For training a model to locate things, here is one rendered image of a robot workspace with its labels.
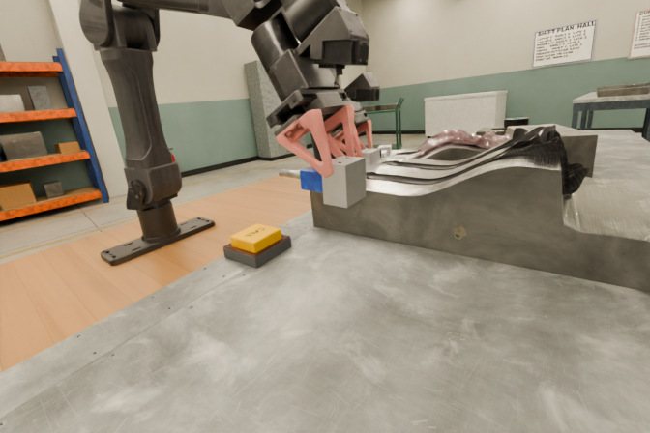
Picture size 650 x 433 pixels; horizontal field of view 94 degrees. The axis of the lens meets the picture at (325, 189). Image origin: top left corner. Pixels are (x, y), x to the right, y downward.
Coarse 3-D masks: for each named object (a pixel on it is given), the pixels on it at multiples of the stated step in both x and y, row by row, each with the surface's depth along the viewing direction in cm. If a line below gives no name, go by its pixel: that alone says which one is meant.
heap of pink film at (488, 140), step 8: (440, 136) 88; (448, 136) 79; (456, 136) 79; (464, 136) 77; (472, 136) 77; (480, 136) 86; (488, 136) 83; (496, 136) 82; (504, 136) 82; (424, 144) 92; (432, 144) 80; (440, 144) 79; (448, 144) 78; (464, 144) 76; (472, 144) 76; (480, 144) 76; (488, 144) 76; (496, 144) 77; (424, 152) 81
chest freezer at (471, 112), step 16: (448, 96) 660; (464, 96) 637; (480, 96) 617; (496, 96) 600; (432, 112) 694; (448, 112) 670; (464, 112) 646; (480, 112) 625; (496, 112) 612; (432, 128) 704; (448, 128) 679; (464, 128) 654; (480, 128) 633
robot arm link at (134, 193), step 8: (136, 184) 53; (128, 192) 55; (136, 192) 54; (144, 192) 54; (128, 200) 55; (136, 200) 54; (144, 200) 55; (160, 200) 58; (128, 208) 56; (136, 208) 55; (144, 208) 55
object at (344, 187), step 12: (312, 168) 41; (336, 168) 37; (348, 168) 36; (360, 168) 39; (312, 180) 40; (324, 180) 38; (336, 180) 37; (348, 180) 37; (360, 180) 39; (324, 192) 39; (336, 192) 38; (348, 192) 37; (360, 192) 39; (336, 204) 38; (348, 204) 37
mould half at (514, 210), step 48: (384, 192) 48; (432, 192) 44; (480, 192) 40; (528, 192) 37; (576, 192) 47; (624, 192) 45; (384, 240) 51; (432, 240) 46; (480, 240) 42; (528, 240) 38; (576, 240) 35; (624, 240) 33
